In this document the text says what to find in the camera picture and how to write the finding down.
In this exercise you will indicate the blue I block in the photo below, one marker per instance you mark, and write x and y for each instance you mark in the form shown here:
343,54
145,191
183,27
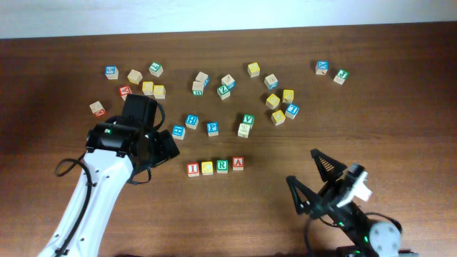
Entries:
291,111

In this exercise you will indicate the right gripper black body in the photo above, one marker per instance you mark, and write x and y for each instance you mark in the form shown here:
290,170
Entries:
330,194

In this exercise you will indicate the green Z block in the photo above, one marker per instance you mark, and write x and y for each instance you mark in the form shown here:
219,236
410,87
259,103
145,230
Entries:
223,92

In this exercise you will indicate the white wooden X block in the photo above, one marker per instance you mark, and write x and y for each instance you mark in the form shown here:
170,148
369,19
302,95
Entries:
243,130

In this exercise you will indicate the green V block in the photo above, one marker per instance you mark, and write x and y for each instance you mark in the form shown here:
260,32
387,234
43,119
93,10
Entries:
248,120

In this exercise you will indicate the yellow C block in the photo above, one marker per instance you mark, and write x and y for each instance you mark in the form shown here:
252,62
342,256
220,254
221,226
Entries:
207,168

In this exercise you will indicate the blue block lower centre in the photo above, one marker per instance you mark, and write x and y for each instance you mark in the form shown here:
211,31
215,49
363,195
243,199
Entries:
178,132

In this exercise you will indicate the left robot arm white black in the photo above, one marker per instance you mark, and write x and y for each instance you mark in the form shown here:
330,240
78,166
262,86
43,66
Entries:
116,150

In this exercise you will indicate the blue H block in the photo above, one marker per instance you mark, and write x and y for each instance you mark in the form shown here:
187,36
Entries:
192,121

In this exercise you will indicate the blue P block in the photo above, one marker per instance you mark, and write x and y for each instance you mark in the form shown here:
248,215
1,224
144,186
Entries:
212,128

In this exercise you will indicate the yellow block right pair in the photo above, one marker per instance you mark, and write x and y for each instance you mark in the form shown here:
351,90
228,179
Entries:
159,91

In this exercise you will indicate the yellow block top centre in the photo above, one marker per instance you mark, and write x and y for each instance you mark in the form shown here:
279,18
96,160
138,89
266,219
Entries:
253,69

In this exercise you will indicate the yellow block left pair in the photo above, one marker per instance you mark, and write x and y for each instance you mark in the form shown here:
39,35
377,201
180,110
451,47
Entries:
148,88

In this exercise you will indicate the red A block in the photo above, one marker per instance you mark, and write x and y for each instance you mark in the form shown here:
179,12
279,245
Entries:
238,163

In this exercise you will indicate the green J block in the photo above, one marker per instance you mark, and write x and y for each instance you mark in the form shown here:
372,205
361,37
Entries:
341,76

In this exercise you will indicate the plain wooden block top left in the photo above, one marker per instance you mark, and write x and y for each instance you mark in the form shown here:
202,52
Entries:
135,76

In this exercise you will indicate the wooden block red side left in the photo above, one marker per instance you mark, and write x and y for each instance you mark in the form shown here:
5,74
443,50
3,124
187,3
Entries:
97,109

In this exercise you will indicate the yellow block right cluster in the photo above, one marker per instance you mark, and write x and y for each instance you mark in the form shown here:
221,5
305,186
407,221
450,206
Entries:
288,96

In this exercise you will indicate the blue S block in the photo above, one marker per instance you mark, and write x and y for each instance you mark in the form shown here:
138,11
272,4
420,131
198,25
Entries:
111,72

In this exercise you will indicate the yellow S block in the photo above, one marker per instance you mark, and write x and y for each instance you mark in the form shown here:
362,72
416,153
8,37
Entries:
273,101

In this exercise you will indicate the red I block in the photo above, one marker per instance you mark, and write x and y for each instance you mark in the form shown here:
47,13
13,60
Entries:
193,169

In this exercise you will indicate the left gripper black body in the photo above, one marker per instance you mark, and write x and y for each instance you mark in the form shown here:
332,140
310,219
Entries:
162,149

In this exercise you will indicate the green R block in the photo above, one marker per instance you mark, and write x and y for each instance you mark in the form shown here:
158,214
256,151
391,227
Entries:
222,166

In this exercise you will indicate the yellow E block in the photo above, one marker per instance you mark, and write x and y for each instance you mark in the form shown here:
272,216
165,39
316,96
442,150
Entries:
278,117

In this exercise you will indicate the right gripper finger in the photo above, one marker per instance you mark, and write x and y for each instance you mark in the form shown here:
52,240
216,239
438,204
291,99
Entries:
304,199
328,168

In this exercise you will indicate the blue X block far right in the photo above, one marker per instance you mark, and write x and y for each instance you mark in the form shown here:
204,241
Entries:
322,67

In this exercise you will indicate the red K block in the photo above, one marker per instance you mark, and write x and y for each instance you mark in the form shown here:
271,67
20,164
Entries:
124,91

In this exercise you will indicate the wooden block green side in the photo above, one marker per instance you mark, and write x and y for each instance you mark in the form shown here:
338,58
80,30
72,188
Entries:
197,88

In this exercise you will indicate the yellow block pair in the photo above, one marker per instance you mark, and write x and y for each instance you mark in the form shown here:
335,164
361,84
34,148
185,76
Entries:
159,91
148,88

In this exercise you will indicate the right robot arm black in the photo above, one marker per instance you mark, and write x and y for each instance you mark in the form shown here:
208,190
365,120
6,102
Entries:
370,237

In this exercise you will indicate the wooden block blue D side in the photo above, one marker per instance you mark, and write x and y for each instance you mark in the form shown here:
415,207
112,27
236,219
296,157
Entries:
271,81

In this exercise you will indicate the green L block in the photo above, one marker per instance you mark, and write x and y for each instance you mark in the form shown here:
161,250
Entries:
156,69

